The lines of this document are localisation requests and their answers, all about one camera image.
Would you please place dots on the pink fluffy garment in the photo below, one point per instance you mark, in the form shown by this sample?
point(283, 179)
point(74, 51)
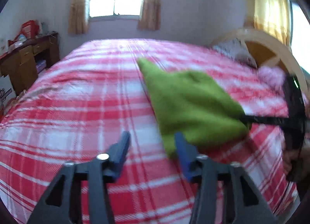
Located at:
point(273, 76)

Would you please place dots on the striped grey pillow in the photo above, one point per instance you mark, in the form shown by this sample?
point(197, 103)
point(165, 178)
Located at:
point(236, 50)

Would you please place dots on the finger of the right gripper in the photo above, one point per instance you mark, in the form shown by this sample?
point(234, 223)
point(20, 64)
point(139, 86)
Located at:
point(279, 121)

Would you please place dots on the red gift box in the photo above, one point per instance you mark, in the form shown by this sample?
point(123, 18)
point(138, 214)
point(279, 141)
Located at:
point(30, 29)

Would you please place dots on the right beige floral curtain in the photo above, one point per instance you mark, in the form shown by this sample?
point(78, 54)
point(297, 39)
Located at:
point(150, 15)

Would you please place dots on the yellow curtain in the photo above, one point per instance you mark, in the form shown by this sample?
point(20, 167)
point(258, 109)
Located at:
point(270, 16)

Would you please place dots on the white paper shopping bag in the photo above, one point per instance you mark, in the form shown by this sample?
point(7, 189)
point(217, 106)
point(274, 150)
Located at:
point(7, 91)

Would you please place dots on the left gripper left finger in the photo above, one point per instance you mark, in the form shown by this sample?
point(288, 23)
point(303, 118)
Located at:
point(61, 201)

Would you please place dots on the beige floral curtain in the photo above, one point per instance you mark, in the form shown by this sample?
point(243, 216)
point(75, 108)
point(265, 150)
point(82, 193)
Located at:
point(150, 15)
point(78, 21)

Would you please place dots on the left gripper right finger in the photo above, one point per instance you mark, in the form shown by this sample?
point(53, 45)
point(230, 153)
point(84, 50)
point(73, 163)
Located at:
point(242, 201)

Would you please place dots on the red plaid bed sheet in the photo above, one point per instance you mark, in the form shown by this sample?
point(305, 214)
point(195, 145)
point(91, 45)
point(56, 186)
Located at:
point(81, 105)

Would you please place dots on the green orange striped knit sweater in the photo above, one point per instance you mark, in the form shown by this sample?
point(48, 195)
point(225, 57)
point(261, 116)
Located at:
point(192, 103)

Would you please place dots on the light wooden headboard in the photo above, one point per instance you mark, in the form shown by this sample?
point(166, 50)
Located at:
point(267, 51)

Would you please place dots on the left beige floral curtain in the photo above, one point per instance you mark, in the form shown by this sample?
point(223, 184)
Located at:
point(78, 21)

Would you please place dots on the person's right hand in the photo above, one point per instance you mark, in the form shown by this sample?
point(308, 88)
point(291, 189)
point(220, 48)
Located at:
point(289, 156)

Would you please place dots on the brown wooden desk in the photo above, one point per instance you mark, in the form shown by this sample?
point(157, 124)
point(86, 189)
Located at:
point(20, 64)

